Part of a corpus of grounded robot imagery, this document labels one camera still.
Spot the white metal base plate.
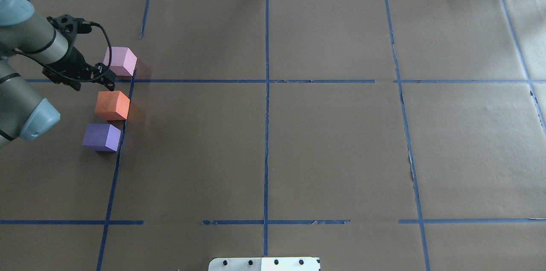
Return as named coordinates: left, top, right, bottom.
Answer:
left=208, top=256, right=321, bottom=271

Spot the brown paper table cover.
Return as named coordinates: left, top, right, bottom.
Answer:
left=1, top=0, right=545, bottom=271

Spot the purple foam cube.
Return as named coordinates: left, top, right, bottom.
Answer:
left=82, top=123, right=121, bottom=152

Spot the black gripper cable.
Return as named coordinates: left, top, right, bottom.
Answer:
left=13, top=22, right=113, bottom=84

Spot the orange foam cube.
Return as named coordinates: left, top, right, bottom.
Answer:
left=94, top=91, right=131, bottom=121

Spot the pink foam cube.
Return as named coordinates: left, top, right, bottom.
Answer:
left=103, top=47, right=138, bottom=77

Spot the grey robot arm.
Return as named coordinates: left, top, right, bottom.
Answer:
left=0, top=0, right=116, bottom=147

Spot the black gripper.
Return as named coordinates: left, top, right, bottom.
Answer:
left=42, top=15, right=116, bottom=91

